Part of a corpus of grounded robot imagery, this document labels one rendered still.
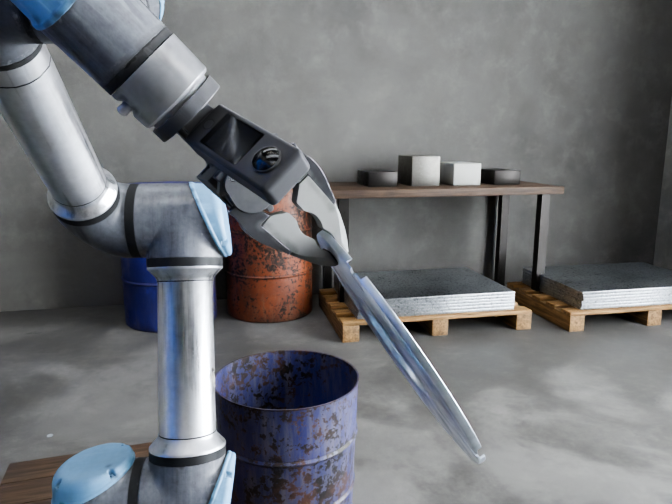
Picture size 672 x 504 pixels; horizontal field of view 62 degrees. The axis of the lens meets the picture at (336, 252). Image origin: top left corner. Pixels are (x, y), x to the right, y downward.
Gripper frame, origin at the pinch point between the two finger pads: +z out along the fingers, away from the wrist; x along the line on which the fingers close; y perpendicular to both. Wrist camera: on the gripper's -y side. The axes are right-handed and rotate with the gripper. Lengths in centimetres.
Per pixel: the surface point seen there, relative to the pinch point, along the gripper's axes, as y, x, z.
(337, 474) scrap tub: 77, 32, 80
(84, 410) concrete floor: 201, 96, 52
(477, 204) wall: 311, -155, 209
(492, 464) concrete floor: 96, 0, 147
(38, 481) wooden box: 89, 76, 22
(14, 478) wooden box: 93, 80, 18
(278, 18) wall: 342, -141, 9
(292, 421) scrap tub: 75, 27, 57
